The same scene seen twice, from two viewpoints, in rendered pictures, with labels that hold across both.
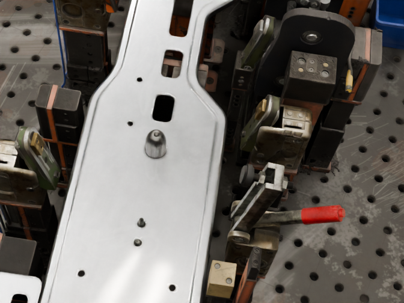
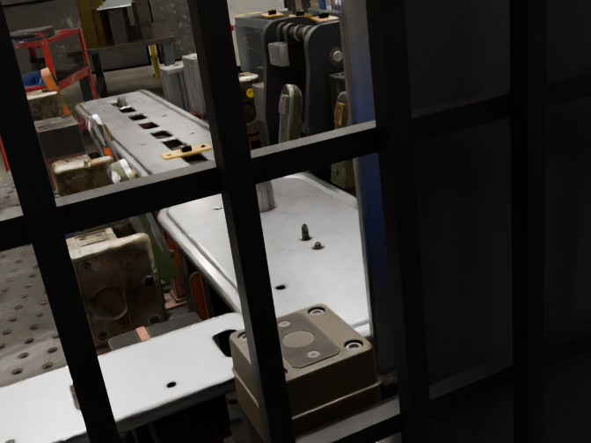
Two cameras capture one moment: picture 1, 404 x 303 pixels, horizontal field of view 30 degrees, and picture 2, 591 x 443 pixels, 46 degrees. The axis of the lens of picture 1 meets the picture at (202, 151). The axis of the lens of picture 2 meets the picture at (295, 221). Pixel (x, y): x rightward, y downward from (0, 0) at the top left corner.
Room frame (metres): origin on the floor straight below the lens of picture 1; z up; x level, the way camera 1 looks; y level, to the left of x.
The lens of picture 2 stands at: (-0.22, 0.34, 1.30)
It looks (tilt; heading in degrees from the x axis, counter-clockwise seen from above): 22 degrees down; 338
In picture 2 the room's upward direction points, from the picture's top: 8 degrees counter-clockwise
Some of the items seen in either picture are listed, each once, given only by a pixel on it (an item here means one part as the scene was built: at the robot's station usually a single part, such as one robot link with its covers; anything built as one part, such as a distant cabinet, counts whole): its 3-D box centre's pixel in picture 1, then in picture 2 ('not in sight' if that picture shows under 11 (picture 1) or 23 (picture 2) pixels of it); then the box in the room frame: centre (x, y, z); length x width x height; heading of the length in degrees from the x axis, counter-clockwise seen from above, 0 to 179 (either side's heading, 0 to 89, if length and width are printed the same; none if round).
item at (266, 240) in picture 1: (241, 269); not in sight; (0.42, -0.09, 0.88); 0.07 x 0.06 x 0.35; 90
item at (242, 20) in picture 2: not in sight; (296, 19); (1.12, -0.26, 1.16); 0.37 x 0.14 x 0.02; 0
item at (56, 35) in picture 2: not in sight; (47, 93); (5.35, -0.04, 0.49); 0.81 x 0.46 x 0.97; 152
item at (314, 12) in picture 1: (292, 64); (324, 168); (0.79, -0.13, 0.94); 0.18 x 0.13 x 0.49; 0
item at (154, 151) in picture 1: (156, 143); (260, 194); (0.55, 0.07, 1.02); 0.03 x 0.03 x 0.07
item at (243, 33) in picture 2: not in sight; (265, 112); (1.38, -0.26, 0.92); 0.08 x 0.08 x 0.44; 0
